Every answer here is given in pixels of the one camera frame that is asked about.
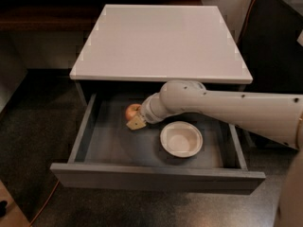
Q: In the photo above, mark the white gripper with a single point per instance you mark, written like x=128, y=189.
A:
x=145, y=111

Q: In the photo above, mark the red apple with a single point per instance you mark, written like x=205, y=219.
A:
x=131, y=111

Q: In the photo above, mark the grey top drawer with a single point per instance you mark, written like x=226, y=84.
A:
x=106, y=154

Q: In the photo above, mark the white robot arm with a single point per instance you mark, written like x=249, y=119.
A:
x=278, y=117

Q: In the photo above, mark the grey drawer cabinet white top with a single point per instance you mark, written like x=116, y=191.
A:
x=133, y=49

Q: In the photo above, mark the white bowl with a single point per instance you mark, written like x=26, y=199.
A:
x=181, y=139

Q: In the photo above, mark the dark wooden bench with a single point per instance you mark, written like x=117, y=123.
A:
x=64, y=15

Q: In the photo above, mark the small black object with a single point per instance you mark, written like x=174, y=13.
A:
x=3, y=208

